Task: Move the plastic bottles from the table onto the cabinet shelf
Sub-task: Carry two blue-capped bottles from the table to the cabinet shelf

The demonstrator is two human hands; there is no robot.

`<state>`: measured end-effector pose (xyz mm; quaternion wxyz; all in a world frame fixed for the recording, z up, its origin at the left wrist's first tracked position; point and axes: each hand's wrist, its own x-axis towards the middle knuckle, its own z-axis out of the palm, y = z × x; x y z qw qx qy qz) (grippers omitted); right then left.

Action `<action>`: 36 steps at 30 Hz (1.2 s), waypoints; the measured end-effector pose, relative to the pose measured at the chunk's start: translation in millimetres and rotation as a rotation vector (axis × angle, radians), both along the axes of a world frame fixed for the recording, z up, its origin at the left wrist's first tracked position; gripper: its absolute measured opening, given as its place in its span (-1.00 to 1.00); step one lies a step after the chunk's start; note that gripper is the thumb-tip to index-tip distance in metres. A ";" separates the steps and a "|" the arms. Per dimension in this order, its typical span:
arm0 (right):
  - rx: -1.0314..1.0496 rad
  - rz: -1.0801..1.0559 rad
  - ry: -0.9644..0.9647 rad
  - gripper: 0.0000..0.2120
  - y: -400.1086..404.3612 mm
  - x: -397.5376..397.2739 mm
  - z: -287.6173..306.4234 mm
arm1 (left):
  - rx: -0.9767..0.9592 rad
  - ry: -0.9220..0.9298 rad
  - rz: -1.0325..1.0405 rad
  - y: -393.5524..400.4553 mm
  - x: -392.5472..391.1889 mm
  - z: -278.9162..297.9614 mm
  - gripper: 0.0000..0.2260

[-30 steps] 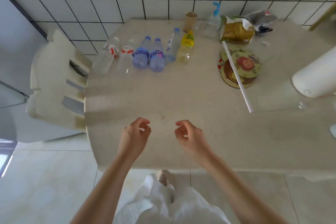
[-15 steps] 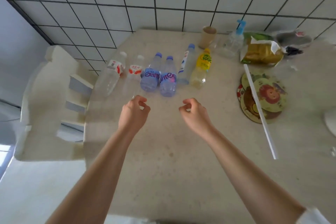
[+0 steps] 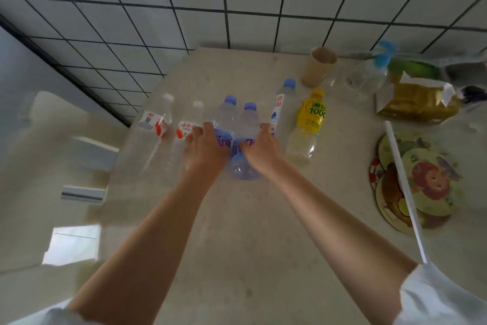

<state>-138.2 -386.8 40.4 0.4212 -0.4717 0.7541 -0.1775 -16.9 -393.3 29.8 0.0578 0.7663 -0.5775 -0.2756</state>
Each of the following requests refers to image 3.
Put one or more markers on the person's right hand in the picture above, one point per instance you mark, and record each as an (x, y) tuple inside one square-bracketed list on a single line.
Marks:
[(262, 153)]

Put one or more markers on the person's left hand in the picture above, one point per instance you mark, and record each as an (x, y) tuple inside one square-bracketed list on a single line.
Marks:
[(205, 151)]

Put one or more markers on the person's left fingers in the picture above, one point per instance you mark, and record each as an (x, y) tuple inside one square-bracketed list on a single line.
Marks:
[(205, 131)]

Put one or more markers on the person's right fingers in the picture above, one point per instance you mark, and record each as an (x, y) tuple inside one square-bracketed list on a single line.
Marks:
[(265, 132)]

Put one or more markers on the blue-cap bottle with blue label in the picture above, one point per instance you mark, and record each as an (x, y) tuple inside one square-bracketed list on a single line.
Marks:
[(225, 119), (245, 134)]

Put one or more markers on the person's left forearm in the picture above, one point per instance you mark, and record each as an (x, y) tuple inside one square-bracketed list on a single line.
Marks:
[(152, 245)]

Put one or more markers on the person's right forearm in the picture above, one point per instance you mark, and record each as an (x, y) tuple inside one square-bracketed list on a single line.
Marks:
[(334, 237)]

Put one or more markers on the clear bottle, white cap, red-white label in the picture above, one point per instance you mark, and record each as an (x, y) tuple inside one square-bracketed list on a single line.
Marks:
[(182, 138)]

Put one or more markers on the slim blue-cap bottle, white label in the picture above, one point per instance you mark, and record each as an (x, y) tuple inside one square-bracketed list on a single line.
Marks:
[(280, 111)]

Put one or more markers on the yellow-label drink bottle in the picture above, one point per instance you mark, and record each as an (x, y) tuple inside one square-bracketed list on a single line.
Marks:
[(307, 127)]

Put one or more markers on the clear bottle, white cap, grey-red label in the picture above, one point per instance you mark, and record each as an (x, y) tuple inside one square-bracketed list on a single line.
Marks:
[(146, 134)]

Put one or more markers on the beige paper cup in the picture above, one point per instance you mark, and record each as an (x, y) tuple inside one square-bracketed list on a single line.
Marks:
[(319, 66)]

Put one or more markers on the red-striped cartoon coaster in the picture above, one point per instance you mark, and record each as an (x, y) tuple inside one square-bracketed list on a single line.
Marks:
[(374, 170)]

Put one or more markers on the clear spray bottle, blue top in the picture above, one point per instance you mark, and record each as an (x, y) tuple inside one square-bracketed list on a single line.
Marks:
[(374, 71)]

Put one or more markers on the brown cartoon coaster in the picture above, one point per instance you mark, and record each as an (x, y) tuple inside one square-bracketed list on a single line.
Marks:
[(393, 203)]

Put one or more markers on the golden snack bag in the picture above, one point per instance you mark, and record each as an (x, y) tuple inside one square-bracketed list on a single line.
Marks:
[(416, 102)]

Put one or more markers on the green packet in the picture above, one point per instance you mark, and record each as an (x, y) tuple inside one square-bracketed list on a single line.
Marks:
[(413, 68)]

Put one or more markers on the green cartoon coaster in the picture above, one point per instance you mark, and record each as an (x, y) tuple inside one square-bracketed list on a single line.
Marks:
[(433, 182)]

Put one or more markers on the black object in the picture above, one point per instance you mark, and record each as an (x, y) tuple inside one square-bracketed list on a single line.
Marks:
[(475, 94)]

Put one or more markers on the white right sleeve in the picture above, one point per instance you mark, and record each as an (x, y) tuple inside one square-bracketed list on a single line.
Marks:
[(441, 298)]

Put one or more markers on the white sleeve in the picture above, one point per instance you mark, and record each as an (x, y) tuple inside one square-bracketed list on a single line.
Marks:
[(441, 298), (49, 316)]

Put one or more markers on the white left sleeve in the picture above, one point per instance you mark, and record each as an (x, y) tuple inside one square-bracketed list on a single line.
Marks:
[(49, 316)]

